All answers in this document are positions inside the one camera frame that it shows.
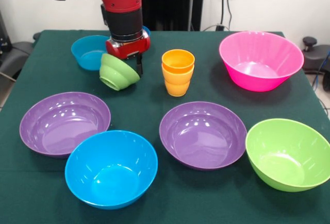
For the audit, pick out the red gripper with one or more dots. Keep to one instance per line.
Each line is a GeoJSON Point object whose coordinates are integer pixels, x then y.
{"type": "Point", "coordinates": [129, 48]}

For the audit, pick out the small green bowl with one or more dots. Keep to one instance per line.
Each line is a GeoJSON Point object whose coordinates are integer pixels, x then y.
{"type": "Point", "coordinates": [119, 74]}

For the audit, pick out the orange cup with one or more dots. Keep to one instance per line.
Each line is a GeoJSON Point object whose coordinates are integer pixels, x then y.
{"type": "Point", "coordinates": [178, 59]}

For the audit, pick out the purple bowl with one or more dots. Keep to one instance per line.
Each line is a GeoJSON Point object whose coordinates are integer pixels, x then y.
{"type": "Point", "coordinates": [62, 126]}
{"type": "Point", "coordinates": [201, 136]}

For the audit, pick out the small dark blue bowl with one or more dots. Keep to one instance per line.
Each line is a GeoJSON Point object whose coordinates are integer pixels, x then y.
{"type": "Point", "coordinates": [146, 31]}

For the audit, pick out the yellow cup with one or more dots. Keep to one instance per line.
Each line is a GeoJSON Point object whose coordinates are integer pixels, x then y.
{"type": "Point", "coordinates": [178, 85]}

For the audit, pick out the small light blue bowl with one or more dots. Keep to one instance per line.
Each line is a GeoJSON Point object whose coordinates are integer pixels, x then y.
{"type": "Point", "coordinates": [87, 51]}

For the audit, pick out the large blue bowl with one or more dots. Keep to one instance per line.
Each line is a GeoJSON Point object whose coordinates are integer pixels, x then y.
{"type": "Point", "coordinates": [111, 172]}

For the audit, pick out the large pink bowl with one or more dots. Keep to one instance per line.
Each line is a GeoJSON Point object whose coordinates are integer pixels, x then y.
{"type": "Point", "coordinates": [258, 64]}

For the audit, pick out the black chair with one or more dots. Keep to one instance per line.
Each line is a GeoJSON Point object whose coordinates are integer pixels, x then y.
{"type": "Point", "coordinates": [13, 54]}

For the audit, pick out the dark green table cloth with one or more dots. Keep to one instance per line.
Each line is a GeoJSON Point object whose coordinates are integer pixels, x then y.
{"type": "Point", "coordinates": [206, 198]}

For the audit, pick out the black knobbed equipment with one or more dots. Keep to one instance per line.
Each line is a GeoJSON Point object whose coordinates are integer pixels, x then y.
{"type": "Point", "coordinates": [309, 42]}

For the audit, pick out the large green bowl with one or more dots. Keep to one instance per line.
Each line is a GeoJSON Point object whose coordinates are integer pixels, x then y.
{"type": "Point", "coordinates": [286, 157]}

